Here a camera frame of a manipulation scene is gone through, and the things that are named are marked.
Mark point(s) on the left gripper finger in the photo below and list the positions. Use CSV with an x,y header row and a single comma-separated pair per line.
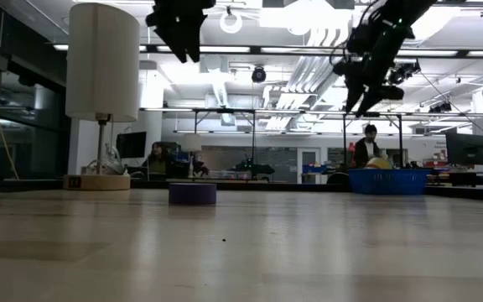
x,y
193,40
178,40

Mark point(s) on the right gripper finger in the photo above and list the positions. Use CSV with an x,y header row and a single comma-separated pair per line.
x,y
375,96
356,92

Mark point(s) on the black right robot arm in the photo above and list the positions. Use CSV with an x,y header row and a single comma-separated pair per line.
x,y
401,12

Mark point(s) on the black background robot arm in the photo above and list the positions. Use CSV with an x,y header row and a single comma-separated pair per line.
x,y
254,168

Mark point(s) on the purple tape roll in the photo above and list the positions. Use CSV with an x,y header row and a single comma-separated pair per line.
x,y
192,194

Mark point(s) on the person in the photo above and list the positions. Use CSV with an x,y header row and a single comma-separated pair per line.
x,y
367,149
157,161

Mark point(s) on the white shade wooden base lamp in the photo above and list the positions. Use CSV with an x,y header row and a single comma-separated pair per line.
x,y
101,63

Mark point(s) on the blue plastic bin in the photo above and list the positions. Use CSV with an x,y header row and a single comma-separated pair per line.
x,y
388,182

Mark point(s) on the black chair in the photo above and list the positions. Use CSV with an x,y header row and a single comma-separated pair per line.
x,y
338,179

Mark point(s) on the black computer monitor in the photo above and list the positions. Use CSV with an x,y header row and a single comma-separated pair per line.
x,y
467,149
131,145

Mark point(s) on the clear plastic bundle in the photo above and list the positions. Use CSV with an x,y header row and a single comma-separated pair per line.
x,y
109,161

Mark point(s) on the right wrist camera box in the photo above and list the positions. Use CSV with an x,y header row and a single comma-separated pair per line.
x,y
343,68

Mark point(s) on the black ceiling rig camera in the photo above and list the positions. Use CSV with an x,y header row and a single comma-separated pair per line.
x,y
409,69

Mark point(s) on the round black ceiling camera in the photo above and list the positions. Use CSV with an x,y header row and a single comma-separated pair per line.
x,y
258,74

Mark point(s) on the black aluminium table frame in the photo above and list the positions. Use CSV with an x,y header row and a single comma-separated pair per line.
x,y
287,185

